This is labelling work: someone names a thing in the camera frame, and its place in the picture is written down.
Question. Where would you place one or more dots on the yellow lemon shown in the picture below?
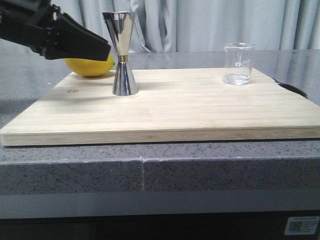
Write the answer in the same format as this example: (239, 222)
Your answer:
(90, 68)

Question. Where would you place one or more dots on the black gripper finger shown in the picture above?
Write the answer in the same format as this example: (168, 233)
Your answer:
(68, 39)

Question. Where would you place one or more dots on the white QR label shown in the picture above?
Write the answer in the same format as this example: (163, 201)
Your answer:
(302, 225)

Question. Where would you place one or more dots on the glass beaker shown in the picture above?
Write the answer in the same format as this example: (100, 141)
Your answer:
(238, 63)

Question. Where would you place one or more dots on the black board handle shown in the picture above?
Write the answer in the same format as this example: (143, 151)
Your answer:
(291, 88)

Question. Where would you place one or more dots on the steel double jigger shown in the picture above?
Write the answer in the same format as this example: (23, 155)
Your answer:
(120, 26)

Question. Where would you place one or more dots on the grey curtain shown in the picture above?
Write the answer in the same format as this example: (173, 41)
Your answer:
(166, 26)

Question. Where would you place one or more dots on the wooden cutting board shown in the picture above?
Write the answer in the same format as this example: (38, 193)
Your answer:
(171, 105)

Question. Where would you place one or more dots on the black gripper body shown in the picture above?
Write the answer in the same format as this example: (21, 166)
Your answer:
(28, 23)

